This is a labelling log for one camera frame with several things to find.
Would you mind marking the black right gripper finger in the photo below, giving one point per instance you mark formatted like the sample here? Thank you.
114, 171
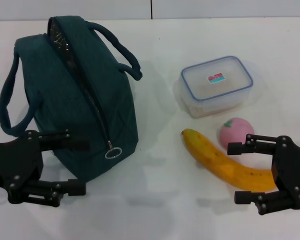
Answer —
265, 201
250, 148

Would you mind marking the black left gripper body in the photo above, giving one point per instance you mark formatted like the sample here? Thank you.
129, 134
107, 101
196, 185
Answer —
15, 160

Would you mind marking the clear plastic food container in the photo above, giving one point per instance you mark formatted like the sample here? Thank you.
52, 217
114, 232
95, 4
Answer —
215, 87

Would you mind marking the yellow banana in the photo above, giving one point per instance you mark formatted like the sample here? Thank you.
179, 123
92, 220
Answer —
222, 165

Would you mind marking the pink toy peach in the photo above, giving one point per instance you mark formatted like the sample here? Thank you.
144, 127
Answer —
233, 132

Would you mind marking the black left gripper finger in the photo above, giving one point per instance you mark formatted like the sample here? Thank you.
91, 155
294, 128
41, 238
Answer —
45, 191
65, 145

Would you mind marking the dark teal insulated lunch bag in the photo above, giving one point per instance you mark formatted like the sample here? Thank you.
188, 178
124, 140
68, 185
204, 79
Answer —
65, 100

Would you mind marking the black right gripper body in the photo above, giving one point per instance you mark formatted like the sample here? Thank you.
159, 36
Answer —
292, 170

